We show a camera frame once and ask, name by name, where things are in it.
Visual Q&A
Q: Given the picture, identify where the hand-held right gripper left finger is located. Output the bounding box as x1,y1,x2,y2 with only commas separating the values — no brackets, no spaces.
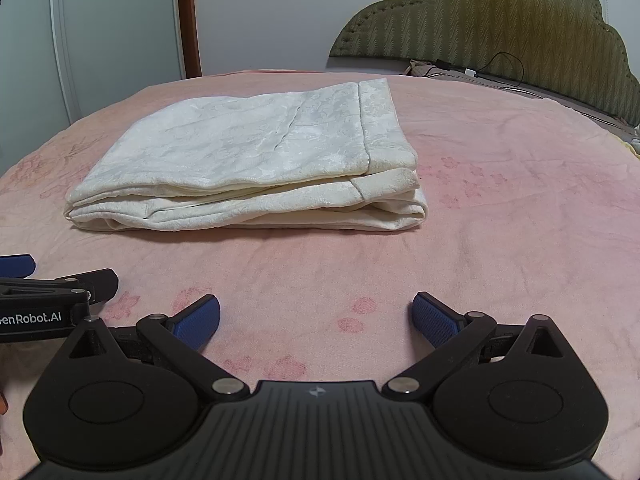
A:
59,293,252,402

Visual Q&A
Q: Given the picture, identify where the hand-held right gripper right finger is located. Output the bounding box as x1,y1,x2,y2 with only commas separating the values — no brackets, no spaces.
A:
382,291,577,402

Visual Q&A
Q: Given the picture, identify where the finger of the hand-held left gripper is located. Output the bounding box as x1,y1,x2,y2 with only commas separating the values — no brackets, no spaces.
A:
54,268,120,307
0,254,38,278

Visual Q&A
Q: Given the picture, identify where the white towel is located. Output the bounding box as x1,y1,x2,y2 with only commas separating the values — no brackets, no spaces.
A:
64,77,430,234

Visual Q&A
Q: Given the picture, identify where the pink blanket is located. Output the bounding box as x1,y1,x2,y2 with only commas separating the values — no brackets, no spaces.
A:
0,69,640,466

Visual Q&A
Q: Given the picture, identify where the white flower-print wardrobe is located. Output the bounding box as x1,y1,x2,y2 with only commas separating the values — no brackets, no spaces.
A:
0,0,187,128

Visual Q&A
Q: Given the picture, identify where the beige pillow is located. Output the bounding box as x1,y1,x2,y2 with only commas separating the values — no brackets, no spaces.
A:
407,58,453,79

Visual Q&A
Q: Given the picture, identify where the olive padded headboard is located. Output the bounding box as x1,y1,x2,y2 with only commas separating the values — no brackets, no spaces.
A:
327,0,640,126

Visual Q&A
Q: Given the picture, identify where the thin black charger cable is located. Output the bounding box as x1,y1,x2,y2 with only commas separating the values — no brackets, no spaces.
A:
425,51,527,91

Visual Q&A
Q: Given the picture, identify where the brown wooden door frame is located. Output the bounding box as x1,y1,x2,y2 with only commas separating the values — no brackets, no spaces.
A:
174,0,203,81

